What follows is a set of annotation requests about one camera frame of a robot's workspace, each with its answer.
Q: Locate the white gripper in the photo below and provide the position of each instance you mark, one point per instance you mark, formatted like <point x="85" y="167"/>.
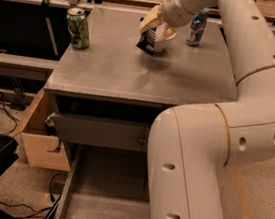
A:
<point x="170" y="5"/>

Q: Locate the open grey bottom drawer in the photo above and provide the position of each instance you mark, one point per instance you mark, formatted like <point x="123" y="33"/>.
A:
<point x="105" y="183"/>

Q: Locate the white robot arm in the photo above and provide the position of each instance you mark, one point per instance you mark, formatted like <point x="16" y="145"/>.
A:
<point x="187" y="144"/>

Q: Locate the round brass drawer knob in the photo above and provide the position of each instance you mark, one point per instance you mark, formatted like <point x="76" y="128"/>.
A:
<point x="142" y="140"/>

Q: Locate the white ceramic bowl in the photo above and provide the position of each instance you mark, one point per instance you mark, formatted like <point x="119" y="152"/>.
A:
<point x="160" y="43"/>

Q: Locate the light wooden box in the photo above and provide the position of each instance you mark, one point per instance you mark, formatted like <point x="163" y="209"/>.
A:
<point x="42" y="149"/>

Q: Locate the blue energy drink can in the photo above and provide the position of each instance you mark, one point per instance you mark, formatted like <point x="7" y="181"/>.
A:
<point x="197" y="28"/>

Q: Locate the grey upper drawer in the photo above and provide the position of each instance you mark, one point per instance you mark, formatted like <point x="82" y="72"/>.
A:
<point x="100" y="132"/>

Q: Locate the grey wooden cabinet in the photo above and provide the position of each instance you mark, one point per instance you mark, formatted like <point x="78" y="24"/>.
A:
<point x="114" y="79"/>

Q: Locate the green soda can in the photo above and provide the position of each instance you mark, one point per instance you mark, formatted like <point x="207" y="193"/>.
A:
<point x="78" y="28"/>

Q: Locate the dark blue rxbar wrapper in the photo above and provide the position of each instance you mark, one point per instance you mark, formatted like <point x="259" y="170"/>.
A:
<point x="147" y="41"/>

